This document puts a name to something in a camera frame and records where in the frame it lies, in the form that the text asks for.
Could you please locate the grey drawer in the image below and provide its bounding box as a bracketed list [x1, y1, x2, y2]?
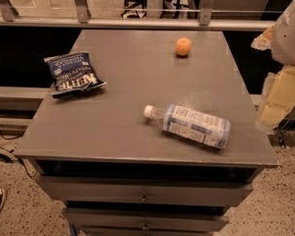
[63, 208, 228, 232]
[36, 176, 253, 207]

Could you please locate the metal railing frame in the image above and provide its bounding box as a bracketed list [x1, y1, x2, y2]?
[0, 0, 273, 31]

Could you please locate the orange fruit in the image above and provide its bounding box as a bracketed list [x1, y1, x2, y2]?
[175, 37, 192, 56]

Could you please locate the grey drawer cabinet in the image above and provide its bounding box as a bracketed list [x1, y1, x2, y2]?
[16, 29, 277, 236]

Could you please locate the blue potato chips bag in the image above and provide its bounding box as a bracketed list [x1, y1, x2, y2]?
[44, 51, 105, 98]

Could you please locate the lower grey drawer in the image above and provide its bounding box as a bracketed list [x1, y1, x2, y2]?
[63, 208, 228, 232]

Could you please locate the top grey drawer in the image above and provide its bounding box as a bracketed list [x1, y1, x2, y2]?
[36, 176, 253, 207]

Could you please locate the black office chair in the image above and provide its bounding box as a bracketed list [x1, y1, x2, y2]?
[121, 0, 147, 19]

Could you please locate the blue label plastic bottle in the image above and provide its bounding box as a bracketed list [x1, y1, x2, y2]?
[144, 104, 231, 149]

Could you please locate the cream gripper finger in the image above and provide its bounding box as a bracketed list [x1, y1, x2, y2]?
[251, 26, 274, 50]
[255, 65, 295, 132]

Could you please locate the black power adapter cable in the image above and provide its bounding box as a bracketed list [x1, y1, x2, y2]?
[0, 125, 38, 179]

